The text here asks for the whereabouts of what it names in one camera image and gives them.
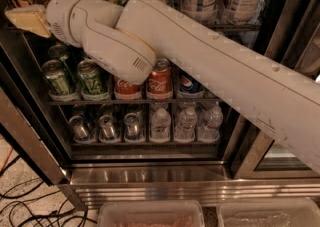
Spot middle wire shelf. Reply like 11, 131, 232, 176
47, 98, 223, 105

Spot black floor cables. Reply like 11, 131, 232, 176
0, 155, 98, 227

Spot left clear plastic bin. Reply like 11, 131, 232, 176
97, 200, 205, 227

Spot right front coca-cola can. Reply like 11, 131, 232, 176
148, 58, 172, 95

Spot wire shelf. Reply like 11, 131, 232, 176
0, 22, 260, 34
47, 98, 223, 105

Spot left water bottle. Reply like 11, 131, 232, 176
151, 108, 171, 140

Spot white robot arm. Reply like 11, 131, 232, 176
5, 0, 320, 172

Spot right silver can bottom shelf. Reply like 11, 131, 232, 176
124, 113, 140, 140

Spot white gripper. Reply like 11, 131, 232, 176
4, 0, 98, 49

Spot left front coca-cola can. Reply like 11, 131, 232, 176
114, 77, 140, 95

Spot front left green can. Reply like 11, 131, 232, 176
42, 60, 75, 96

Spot water bottle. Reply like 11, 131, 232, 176
151, 108, 171, 140
175, 107, 197, 140
198, 106, 223, 142

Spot silver can shelf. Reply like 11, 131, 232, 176
69, 115, 90, 141
124, 113, 140, 140
99, 114, 117, 140

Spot middle water bottle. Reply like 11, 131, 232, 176
175, 107, 197, 140

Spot clear plastic bin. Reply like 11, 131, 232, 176
97, 200, 205, 227
217, 198, 320, 227

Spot coca-cola can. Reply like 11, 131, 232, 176
148, 58, 172, 95
114, 77, 140, 95

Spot top wire shelf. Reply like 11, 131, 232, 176
0, 22, 260, 34

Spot left silver can bottom shelf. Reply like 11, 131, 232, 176
69, 115, 90, 141

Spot left front pepsi can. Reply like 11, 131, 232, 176
180, 72, 201, 93

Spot middle silver can bottom shelf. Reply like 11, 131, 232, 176
99, 114, 117, 140

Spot right water bottle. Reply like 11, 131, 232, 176
198, 106, 223, 142

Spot right clear plastic bin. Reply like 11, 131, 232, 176
217, 198, 320, 227

